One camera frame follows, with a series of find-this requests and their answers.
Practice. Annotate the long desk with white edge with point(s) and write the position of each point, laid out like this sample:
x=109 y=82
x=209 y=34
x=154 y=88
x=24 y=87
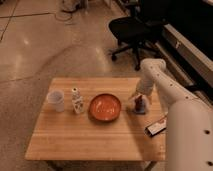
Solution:
x=190 y=32

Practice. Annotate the black office chair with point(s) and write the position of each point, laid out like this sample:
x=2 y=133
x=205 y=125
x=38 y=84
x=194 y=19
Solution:
x=145 y=23

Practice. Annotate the wooden table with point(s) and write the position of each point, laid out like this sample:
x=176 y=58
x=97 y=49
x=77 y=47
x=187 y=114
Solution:
x=70 y=136

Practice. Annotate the orange round bowl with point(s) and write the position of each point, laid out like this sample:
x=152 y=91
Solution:
x=105 y=107

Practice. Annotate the small red object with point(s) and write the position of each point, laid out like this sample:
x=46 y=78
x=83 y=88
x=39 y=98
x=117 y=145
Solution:
x=140 y=105

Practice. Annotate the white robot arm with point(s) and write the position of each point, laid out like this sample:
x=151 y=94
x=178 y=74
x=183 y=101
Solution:
x=189 y=129

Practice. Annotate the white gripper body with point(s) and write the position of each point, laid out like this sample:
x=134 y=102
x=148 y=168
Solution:
x=144 y=87

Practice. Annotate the white plastic cup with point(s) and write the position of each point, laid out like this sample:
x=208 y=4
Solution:
x=56 y=99

